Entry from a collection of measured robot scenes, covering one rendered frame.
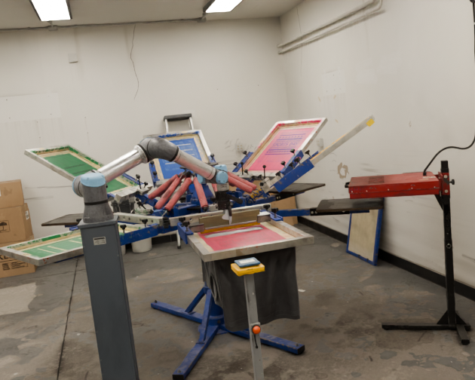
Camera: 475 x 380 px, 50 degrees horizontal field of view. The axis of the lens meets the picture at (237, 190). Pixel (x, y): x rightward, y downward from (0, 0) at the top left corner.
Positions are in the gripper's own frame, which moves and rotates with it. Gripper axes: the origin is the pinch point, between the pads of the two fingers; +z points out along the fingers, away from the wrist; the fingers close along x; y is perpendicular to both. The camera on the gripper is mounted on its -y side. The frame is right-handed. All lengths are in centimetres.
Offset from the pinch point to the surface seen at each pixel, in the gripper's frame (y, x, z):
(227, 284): 17, 52, 22
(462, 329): -151, 15, 97
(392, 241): -200, -149, 77
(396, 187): -112, 7, -7
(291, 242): -17, 61, 3
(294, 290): -19, 52, 32
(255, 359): 13, 80, 51
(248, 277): 13, 80, 11
